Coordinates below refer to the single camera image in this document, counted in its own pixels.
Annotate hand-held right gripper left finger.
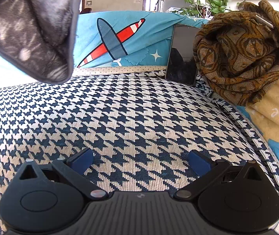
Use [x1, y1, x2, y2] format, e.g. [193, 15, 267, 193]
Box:
[19, 148, 110, 200]

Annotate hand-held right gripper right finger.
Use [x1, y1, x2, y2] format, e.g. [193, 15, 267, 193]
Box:
[173, 150, 265, 200]

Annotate grey patterned fleece garment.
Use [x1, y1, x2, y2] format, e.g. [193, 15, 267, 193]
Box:
[0, 0, 87, 84]

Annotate houndstooth sofa seat cover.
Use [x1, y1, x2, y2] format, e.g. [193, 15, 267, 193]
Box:
[0, 71, 279, 235]

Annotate yellow and blue blanket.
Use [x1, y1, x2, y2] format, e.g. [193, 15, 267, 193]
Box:
[237, 64, 279, 184]

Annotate black tablet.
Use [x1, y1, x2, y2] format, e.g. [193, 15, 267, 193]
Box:
[165, 23, 203, 87]

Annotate brown patterned scarf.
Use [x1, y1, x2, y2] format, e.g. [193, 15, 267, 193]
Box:
[193, 0, 279, 107]

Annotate blue printed sofa blanket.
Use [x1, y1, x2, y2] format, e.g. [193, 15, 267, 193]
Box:
[0, 10, 212, 91]

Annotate white flat object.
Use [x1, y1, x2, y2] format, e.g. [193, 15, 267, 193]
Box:
[255, 14, 275, 29]

